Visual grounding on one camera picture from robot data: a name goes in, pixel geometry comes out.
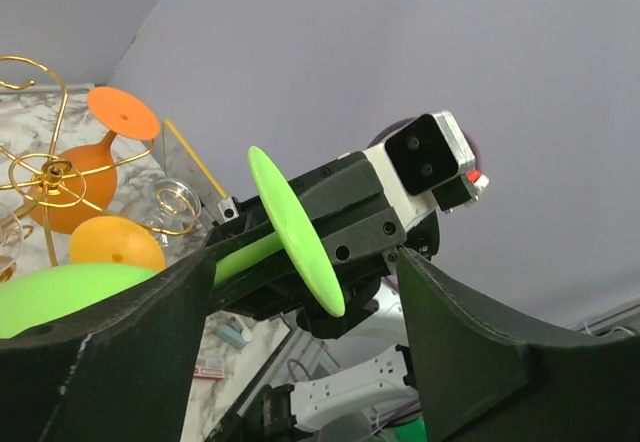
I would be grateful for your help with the yellow plastic wine glass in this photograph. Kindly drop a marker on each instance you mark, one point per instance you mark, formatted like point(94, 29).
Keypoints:
point(114, 239)

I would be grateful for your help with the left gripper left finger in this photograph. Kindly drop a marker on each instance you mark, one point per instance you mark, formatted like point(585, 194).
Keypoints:
point(101, 352)

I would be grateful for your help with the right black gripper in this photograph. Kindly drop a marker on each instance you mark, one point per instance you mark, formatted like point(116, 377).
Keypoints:
point(361, 233)

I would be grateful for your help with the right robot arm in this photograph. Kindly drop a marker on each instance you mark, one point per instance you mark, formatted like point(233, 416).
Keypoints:
point(299, 249)

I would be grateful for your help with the clear glass tumbler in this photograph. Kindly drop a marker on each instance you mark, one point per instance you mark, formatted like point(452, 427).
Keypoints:
point(168, 204)

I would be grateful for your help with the clear wine glass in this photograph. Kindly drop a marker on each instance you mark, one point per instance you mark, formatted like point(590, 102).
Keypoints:
point(13, 235)

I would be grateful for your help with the red white small box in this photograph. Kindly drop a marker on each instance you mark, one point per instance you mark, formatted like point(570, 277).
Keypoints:
point(209, 368)

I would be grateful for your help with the blue white small object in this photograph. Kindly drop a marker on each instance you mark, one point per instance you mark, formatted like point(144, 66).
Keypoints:
point(233, 337)

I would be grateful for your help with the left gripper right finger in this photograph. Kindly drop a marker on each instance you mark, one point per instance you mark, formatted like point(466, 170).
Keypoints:
point(487, 372)

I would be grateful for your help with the gold wire wine glass rack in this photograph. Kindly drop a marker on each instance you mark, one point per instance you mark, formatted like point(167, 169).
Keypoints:
point(24, 169)

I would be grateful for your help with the orange plastic wine glass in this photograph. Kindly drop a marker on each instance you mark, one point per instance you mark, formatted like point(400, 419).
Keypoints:
point(82, 181)

